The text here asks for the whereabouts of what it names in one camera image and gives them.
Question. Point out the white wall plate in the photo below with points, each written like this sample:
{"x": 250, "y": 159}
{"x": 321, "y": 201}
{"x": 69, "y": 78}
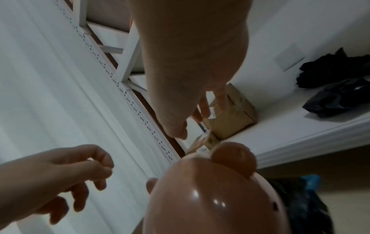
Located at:
{"x": 289, "y": 57}

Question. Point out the pink bin lid ring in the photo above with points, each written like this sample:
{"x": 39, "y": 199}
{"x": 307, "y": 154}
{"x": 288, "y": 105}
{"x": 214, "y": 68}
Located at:
{"x": 208, "y": 201}

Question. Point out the person's left hand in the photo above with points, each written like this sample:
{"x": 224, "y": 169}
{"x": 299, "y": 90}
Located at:
{"x": 43, "y": 173}

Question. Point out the person's right hand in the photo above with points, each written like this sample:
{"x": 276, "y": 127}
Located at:
{"x": 190, "y": 68}

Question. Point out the white metal shelf rack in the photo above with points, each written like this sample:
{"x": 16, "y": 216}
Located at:
{"x": 289, "y": 146}

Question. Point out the glossy black trash bag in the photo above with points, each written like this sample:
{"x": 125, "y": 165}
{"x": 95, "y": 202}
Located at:
{"x": 335, "y": 100}

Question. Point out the white sheer curtain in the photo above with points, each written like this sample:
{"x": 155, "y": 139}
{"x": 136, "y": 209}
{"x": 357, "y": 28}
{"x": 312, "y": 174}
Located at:
{"x": 43, "y": 91}

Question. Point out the large brown cardboard box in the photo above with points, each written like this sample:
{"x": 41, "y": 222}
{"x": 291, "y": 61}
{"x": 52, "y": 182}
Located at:
{"x": 234, "y": 118}

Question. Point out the small brown cardboard box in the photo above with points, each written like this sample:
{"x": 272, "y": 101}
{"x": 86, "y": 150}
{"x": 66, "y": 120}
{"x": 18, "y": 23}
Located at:
{"x": 208, "y": 142}

